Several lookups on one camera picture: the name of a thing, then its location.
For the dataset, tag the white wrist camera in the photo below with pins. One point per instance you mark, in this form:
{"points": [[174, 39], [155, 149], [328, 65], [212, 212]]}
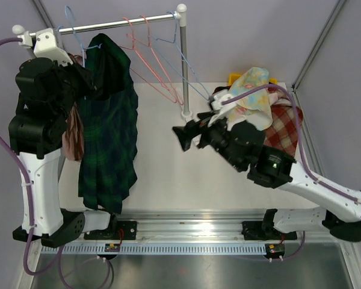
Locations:
{"points": [[44, 43], [222, 104]]}

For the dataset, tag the dark green plaid skirt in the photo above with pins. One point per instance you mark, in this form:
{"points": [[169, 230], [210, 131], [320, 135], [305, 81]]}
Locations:
{"points": [[109, 118]]}

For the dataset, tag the silver white clothes rack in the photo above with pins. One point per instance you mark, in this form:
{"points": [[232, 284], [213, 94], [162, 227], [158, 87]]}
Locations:
{"points": [[181, 9]]}

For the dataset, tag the blue wire hanger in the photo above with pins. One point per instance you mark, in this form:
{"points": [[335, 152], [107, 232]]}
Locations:
{"points": [[180, 43]]}

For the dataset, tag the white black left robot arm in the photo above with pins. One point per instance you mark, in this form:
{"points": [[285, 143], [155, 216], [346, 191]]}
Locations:
{"points": [[36, 143]]}

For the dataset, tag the yellow plastic tray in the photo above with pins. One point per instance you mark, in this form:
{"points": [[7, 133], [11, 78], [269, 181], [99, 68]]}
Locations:
{"points": [[234, 76]]}

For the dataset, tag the pastel tie-dye garment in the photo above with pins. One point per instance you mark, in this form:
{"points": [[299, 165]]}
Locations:
{"points": [[256, 107]]}

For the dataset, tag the aluminium mounting rail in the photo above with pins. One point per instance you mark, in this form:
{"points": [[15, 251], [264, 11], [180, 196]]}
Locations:
{"points": [[186, 225]]}

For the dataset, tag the white slotted cable duct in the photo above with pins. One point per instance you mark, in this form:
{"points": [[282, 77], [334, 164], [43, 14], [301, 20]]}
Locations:
{"points": [[166, 249]]}

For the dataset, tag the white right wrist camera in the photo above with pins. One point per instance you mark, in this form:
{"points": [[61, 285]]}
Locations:
{"points": [[222, 104]]}

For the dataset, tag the pink hanger with plaid skirt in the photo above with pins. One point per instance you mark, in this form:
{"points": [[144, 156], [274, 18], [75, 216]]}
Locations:
{"points": [[176, 98]]}

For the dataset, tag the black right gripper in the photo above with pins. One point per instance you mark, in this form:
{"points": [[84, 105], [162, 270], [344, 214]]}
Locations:
{"points": [[194, 128]]}

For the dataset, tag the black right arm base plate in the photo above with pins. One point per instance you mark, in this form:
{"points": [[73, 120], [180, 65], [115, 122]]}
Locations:
{"points": [[260, 231]]}

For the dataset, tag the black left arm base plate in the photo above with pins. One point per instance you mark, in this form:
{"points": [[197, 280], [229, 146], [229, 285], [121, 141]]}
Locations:
{"points": [[117, 229]]}

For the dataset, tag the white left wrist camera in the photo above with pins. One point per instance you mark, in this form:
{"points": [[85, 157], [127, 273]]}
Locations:
{"points": [[44, 43]]}

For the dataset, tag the red beige plaid skirt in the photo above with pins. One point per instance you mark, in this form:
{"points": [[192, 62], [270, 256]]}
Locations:
{"points": [[282, 134]]}

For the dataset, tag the red black plaid skirt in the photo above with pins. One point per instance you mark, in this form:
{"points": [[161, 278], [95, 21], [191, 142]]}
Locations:
{"points": [[220, 88]]}

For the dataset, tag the pink pleated skirt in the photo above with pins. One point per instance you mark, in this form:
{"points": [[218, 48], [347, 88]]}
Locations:
{"points": [[73, 139]]}

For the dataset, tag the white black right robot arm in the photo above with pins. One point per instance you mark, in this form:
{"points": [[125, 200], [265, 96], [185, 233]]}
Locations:
{"points": [[337, 211]]}

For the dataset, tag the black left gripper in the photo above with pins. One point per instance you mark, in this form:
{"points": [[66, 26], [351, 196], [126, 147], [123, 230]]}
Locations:
{"points": [[87, 85]]}

